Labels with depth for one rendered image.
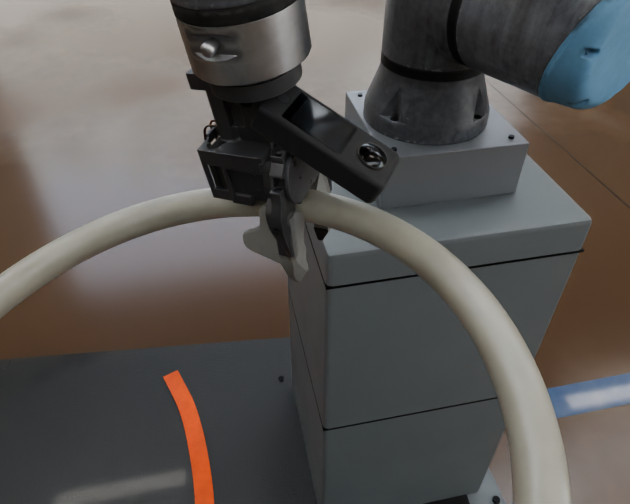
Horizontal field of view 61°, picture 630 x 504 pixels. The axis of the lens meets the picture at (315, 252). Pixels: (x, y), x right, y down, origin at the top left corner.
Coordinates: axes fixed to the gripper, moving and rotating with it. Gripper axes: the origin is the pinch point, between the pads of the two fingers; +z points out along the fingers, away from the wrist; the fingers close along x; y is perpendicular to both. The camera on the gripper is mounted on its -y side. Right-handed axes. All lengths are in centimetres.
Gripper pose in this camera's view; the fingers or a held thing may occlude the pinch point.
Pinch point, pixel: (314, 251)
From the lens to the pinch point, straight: 53.2
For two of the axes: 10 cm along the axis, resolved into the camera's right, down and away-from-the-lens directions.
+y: -9.1, -1.9, 3.6
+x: -3.9, 7.0, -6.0
